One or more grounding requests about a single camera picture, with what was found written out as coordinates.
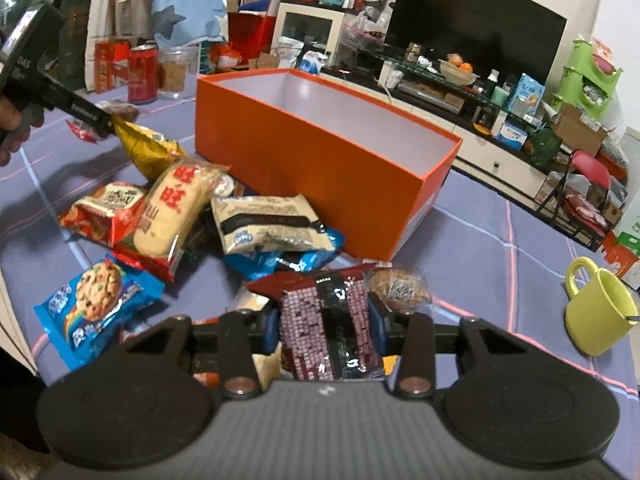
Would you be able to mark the red storage box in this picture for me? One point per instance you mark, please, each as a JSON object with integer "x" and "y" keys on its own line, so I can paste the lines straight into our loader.
{"x": 250, "y": 35}

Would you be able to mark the white glass-door cabinet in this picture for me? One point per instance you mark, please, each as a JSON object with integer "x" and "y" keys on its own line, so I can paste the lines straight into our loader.
{"x": 305, "y": 30}

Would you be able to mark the person's left hand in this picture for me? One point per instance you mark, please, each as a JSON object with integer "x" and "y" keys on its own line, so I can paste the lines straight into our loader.
{"x": 7, "y": 116}

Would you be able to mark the green plastic organizer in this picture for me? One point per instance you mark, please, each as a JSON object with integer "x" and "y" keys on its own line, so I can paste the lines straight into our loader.
{"x": 575, "y": 75}

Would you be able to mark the red soda can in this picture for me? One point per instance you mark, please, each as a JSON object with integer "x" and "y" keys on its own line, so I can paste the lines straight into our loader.
{"x": 143, "y": 77}

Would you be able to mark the round brown pastry packet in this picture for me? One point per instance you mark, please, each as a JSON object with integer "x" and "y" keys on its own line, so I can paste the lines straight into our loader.
{"x": 397, "y": 287}

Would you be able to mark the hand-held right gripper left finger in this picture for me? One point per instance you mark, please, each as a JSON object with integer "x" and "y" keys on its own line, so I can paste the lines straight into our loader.
{"x": 271, "y": 332}

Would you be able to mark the orange cardboard box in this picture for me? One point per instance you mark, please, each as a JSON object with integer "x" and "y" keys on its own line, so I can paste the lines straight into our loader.
{"x": 310, "y": 170}

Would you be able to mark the blue white tissue box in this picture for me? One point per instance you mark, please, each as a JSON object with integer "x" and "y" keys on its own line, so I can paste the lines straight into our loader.
{"x": 510, "y": 135}

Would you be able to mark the white television stand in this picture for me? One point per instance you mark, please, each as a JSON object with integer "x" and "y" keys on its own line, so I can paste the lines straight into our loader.
{"x": 500, "y": 160}

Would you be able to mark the beige black-band biscuit packet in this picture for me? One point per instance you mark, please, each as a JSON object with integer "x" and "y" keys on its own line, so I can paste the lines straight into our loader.
{"x": 265, "y": 225}

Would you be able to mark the blue snack packet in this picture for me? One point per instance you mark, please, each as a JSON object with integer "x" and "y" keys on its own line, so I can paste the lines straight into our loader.
{"x": 300, "y": 262}

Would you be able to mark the black television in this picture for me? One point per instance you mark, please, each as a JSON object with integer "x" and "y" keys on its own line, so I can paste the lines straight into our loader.
{"x": 475, "y": 15}

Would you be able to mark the blue shark-print bag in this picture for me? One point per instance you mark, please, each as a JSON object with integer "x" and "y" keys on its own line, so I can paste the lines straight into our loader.
{"x": 185, "y": 5}

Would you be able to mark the blue white carton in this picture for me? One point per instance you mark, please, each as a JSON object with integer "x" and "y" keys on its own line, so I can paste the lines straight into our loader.
{"x": 527, "y": 92}

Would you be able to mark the clear plastic storage container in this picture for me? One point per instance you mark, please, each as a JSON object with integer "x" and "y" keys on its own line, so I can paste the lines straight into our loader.
{"x": 130, "y": 10}

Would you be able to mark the brown snack packet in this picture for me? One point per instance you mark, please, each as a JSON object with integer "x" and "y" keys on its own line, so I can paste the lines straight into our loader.
{"x": 122, "y": 110}

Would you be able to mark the yellow snack packet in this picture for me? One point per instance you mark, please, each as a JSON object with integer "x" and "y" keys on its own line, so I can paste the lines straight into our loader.
{"x": 145, "y": 147}

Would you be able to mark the red folding chair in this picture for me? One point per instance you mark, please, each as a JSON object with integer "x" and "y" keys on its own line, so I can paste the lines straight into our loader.
{"x": 590, "y": 167}

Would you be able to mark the dark green bag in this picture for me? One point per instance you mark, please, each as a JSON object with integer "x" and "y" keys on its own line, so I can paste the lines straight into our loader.
{"x": 542, "y": 147}

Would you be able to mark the red snack carton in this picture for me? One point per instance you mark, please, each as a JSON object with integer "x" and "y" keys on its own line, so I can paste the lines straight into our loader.
{"x": 107, "y": 65}

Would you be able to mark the red cookie packet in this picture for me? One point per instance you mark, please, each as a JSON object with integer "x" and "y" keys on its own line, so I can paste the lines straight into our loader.
{"x": 100, "y": 210}

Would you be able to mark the blue chocolate-chip cookie packet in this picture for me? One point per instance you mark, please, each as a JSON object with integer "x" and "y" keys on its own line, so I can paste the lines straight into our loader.
{"x": 95, "y": 300}

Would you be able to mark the white blue plastic bag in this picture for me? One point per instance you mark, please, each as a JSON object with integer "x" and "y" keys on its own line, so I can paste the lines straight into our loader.
{"x": 312, "y": 62}

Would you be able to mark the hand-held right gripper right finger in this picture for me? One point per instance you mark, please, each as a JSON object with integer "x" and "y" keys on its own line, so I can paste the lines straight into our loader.
{"x": 377, "y": 327}

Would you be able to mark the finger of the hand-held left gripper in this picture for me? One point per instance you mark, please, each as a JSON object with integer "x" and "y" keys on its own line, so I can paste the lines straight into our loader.
{"x": 80, "y": 109}

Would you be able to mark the yellow-green mug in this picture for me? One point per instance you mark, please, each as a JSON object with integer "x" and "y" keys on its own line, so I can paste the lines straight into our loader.
{"x": 595, "y": 320}

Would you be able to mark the clear plastic jar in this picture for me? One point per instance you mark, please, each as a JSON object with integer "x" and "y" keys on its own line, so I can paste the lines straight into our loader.
{"x": 175, "y": 75}

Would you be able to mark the brown cardboard box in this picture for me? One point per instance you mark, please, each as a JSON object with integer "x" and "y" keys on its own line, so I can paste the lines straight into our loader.
{"x": 580, "y": 132}

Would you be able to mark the dark red patterned snack packet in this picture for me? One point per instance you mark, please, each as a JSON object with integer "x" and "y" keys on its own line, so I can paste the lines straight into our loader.
{"x": 320, "y": 330}

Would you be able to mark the small red snack packet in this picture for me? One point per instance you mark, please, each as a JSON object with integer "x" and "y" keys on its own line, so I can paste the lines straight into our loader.
{"x": 80, "y": 132}

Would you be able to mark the fruit bowl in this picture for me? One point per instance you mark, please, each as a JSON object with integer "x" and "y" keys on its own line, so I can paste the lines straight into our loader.
{"x": 457, "y": 77}

